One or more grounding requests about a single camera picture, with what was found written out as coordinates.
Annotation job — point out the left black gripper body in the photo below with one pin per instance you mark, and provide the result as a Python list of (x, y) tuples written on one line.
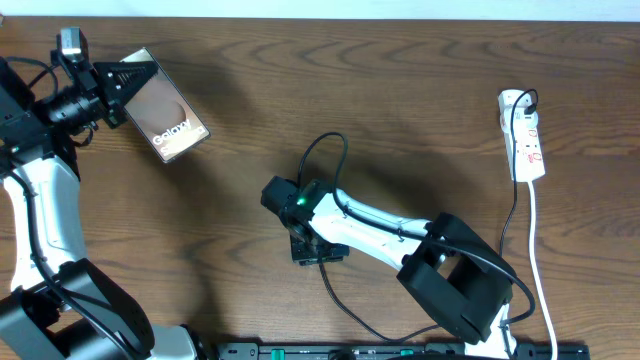
[(85, 102)]

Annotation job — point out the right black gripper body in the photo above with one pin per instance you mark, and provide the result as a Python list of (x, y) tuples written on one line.
[(316, 251)]

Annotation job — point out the Galaxy S25 Ultra smartphone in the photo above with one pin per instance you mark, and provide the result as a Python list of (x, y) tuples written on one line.
[(163, 115)]

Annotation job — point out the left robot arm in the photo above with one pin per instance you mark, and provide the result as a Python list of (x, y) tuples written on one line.
[(61, 305)]

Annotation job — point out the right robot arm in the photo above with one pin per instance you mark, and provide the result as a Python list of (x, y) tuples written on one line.
[(455, 277)]

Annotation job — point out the white power strip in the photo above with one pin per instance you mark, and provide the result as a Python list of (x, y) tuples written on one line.
[(518, 121)]

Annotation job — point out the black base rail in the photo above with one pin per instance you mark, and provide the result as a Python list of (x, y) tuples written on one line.
[(253, 351)]

